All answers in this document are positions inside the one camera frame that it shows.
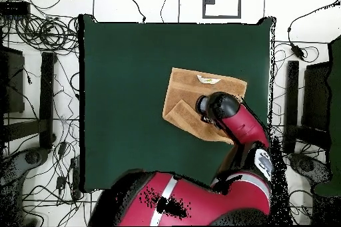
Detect grey rectangular frame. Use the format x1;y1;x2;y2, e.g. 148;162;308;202
202;0;242;19

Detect dark green table cloth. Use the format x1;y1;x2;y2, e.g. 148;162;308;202
79;13;276;193

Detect green cloth beside table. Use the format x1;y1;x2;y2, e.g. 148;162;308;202
313;34;341;197

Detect black equipment box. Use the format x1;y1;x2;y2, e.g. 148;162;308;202
302;61;332;132
0;45;25;114

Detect dark wheeled stand base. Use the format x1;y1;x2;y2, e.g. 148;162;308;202
288;152;334;193
0;148;50;193

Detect tan terry towel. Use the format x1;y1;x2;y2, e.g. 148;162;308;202
162;67;248;145

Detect black power adapter with cable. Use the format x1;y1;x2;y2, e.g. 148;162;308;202
287;0;341;61

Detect flat black switch box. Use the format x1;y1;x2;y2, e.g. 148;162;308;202
0;0;31;18

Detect coiled black cables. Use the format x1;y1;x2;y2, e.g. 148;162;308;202
14;15;80;52

